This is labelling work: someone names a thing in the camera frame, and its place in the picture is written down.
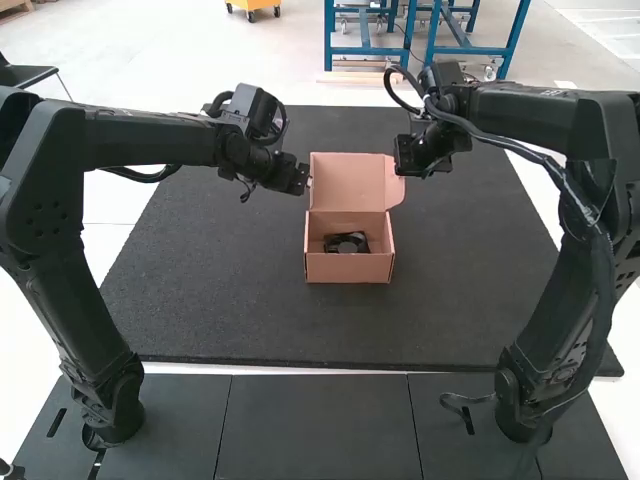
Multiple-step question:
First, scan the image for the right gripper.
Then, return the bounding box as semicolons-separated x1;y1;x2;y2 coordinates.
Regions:
393;131;456;180

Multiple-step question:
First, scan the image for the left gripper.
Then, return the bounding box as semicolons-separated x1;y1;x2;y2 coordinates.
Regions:
248;148;313;197

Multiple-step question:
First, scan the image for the cardboard box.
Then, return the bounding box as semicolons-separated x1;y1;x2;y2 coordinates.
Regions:
303;151;409;285

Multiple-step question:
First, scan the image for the black square fan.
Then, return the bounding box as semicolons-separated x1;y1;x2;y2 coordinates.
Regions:
322;229;373;255

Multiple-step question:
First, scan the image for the wooden plank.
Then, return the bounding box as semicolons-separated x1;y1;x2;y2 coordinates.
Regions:
315;70;404;87

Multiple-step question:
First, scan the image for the black mat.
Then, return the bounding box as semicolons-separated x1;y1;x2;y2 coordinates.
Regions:
99;104;626;378

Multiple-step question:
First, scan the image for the yellow cart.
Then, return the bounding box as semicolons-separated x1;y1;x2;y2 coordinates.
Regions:
224;0;283;24

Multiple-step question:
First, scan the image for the dark base panel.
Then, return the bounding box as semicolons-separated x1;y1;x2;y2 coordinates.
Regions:
213;373;425;480
406;373;629;480
9;373;234;480

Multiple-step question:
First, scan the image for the black chair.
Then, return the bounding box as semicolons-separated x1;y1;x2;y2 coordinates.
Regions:
0;51;74;103

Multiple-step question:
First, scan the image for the wooden pallet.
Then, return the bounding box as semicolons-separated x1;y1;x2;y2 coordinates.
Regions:
0;0;34;25

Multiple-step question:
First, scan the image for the black clamp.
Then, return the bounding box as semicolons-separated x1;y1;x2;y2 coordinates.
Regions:
0;456;27;480

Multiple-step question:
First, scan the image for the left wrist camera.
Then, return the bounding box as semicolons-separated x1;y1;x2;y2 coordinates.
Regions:
230;82;282;140

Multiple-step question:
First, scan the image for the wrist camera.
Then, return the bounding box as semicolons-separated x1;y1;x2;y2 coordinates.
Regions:
418;60;467;94
230;82;282;140

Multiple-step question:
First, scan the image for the black cable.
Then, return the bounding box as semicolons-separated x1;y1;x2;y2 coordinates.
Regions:
201;90;236;118
97;163;182;185
383;65;435;121
439;391;502;419

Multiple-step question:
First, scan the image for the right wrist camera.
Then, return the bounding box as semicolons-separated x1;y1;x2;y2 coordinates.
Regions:
418;60;467;94

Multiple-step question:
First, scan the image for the blue metal frame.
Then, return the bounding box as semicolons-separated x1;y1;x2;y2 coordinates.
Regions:
323;0;419;72
423;0;532;81

